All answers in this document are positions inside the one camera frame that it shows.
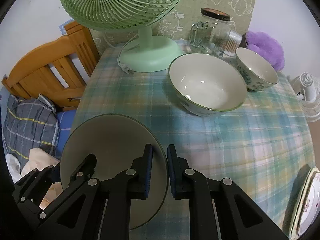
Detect green rimmed bowl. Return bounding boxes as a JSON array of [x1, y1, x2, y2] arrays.
[[60, 114, 169, 229]]

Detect large white green-rimmed bowl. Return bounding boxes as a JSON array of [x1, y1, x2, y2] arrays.
[[168, 53, 247, 117]]

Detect small floral white bowl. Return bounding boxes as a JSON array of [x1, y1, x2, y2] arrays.
[[235, 48, 278, 92]]

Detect white crumpled cloth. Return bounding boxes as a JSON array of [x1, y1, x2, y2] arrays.
[[5, 148, 62, 209]]

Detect grey plaid pillow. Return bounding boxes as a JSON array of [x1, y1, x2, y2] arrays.
[[3, 94, 60, 167]]

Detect wooden bed headboard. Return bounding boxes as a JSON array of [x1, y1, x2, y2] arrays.
[[2, 21, 100, 111]]

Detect white small fan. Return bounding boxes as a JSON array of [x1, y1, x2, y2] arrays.
[[291, 72, 319, 122]]

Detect purple plush toy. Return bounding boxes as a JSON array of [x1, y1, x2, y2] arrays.
[[244, 31, 285, 72]]

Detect cotton swab container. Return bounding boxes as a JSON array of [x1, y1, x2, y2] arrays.
[[224, 30, 242, 56]]

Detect glass jar with black lid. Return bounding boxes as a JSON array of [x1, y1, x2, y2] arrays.
[[189, 8, 231, 58]]

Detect green desk fan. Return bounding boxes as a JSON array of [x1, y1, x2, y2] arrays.
[[60, 0, 182, 74]]

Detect green fan power cord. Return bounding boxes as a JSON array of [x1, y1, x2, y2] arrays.
[[101, 31, 141, 75]]

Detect green cartoon wall cloth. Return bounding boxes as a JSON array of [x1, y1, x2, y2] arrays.
[[90, 0, 255, 51]]

